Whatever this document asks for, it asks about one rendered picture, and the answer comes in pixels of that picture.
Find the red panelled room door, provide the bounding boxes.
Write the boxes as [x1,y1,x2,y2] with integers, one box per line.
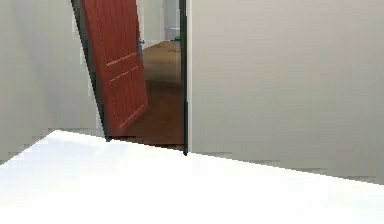
[80,0,149,137]

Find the black door frame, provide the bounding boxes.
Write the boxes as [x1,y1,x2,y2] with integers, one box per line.
[70,0,189,157]

